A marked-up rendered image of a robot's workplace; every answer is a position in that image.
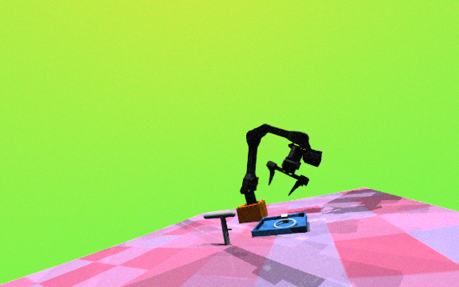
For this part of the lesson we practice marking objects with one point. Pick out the grey steel t-shaped stake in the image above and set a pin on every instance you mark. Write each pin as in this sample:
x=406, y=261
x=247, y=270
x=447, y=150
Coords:
x=222, y=215

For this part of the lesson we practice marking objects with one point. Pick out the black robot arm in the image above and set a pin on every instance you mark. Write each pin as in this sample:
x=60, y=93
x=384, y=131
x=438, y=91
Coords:
x=253, y=139

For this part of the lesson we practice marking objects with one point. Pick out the blue tray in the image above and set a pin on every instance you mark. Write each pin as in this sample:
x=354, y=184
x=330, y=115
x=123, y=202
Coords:
x=266, y=225

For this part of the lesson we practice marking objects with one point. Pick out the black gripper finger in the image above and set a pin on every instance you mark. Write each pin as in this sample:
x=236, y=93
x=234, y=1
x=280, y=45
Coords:
x=271, y=174
x=297, y=185

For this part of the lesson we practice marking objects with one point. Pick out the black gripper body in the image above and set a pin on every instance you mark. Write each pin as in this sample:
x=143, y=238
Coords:
x=300, y=178

